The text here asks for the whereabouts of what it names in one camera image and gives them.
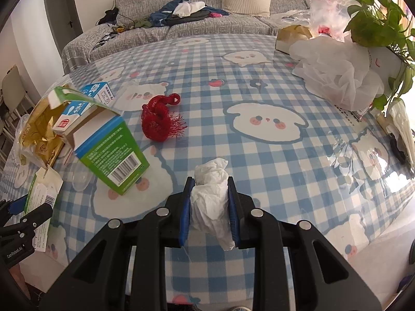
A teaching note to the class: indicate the white plant pot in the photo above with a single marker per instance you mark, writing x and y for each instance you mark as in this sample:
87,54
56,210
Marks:
382,61

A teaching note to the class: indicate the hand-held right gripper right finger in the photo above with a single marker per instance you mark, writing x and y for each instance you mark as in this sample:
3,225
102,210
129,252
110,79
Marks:
234,215

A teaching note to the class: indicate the green potted plant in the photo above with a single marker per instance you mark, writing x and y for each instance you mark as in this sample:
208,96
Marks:
373,22

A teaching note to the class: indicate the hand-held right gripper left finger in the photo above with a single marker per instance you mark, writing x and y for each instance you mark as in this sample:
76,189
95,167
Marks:
185,213

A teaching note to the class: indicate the beige chair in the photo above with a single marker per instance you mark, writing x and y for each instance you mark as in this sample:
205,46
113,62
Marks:
14,87

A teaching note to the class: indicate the green white paper packet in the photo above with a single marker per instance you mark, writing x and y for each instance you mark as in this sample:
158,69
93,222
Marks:
42,184

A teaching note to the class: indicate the pink cloth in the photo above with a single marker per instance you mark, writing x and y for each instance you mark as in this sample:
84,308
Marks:
214,15

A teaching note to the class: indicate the grey door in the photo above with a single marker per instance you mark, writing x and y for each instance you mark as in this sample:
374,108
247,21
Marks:
61,3

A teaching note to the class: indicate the green cardboard box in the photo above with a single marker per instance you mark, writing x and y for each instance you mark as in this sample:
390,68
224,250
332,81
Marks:
107,149

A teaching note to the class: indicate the clear plastic cup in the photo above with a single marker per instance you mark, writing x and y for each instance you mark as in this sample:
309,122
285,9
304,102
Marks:
80,178

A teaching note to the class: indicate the yellow small item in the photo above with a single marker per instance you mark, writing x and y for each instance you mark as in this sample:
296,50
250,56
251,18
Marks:
119,28

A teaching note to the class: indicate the black white patterned cloth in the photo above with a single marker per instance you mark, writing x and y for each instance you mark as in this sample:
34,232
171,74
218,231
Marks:
103,40

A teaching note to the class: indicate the grey sofa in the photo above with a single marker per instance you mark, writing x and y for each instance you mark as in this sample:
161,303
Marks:
194,30

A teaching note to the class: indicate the blue white milk carton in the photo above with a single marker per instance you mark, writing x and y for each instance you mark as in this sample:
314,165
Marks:
73,113

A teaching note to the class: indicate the gold foil snack bag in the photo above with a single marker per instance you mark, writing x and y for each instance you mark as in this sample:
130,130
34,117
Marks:
39,129

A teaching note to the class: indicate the small white plastic bag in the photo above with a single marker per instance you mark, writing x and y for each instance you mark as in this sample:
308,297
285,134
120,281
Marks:
403,126

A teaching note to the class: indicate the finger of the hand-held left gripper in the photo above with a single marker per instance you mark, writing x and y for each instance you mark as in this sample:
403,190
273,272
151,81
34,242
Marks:
37,216
14,205

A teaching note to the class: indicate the beige tissue box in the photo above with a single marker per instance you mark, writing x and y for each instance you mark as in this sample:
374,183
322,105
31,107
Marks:
291,37

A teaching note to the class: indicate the white tissue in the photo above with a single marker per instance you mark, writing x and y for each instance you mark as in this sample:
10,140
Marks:
207,197

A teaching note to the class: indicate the black clothing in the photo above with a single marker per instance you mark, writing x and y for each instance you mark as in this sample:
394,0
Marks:
197,16

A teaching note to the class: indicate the green cloth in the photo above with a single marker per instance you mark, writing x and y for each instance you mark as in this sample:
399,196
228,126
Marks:
142,24

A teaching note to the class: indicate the blue checked bear tablecloth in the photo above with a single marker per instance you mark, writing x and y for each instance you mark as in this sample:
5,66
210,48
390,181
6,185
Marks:
259,168

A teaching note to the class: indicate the clear red print plastic bag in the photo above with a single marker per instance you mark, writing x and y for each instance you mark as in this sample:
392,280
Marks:
324,9

